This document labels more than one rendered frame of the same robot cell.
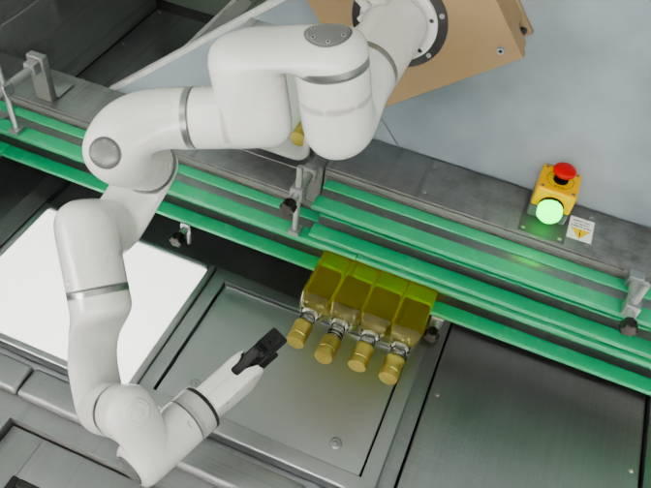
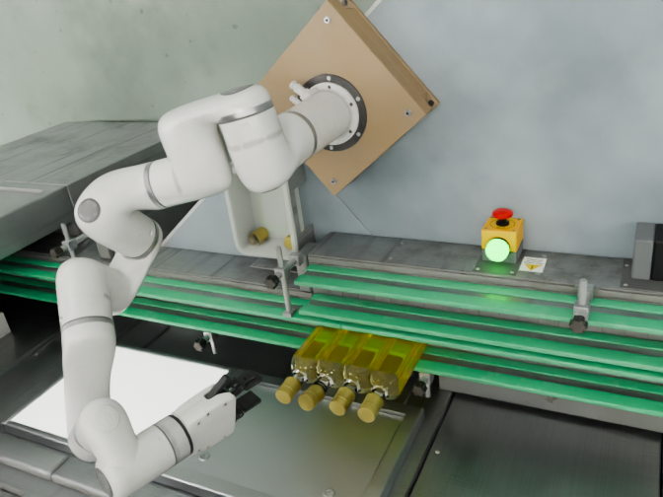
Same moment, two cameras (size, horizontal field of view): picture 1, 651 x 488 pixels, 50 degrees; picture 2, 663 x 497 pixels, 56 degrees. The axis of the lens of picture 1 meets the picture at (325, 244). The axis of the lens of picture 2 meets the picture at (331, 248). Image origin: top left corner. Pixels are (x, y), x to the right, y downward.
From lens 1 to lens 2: 0.46 m
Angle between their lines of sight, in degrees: 24
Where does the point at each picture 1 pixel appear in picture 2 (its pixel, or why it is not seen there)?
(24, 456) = not seen: outside the picture
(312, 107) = (233, 145)
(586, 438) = (596, 476)
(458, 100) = (405, 178)
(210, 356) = not seen: hidden behind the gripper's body
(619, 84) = (520, 126)
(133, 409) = (102, 413)
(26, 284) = not seen: hidden behind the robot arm
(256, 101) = (191, 148)
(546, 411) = (552, 457)
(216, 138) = (172, 189)
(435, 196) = (400, 259)
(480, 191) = (440, 251)
